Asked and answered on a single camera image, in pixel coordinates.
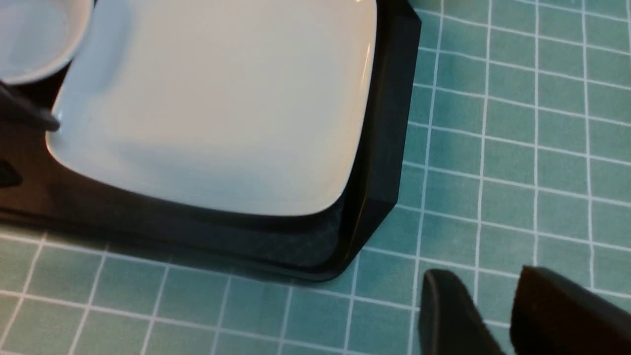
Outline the white small square bowl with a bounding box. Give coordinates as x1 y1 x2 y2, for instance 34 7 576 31
0 0 95 85

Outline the black serving tray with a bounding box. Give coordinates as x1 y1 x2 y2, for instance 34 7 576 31
1 0 421 282

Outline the large white rice plate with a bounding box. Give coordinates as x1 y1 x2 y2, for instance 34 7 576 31
46 0 377 216

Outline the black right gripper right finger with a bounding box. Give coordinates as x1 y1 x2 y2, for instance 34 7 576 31
510 266 631 355

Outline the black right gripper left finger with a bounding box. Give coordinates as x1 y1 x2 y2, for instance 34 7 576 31
418 269 503 355

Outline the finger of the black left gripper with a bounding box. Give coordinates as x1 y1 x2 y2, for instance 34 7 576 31
0 81 61 131

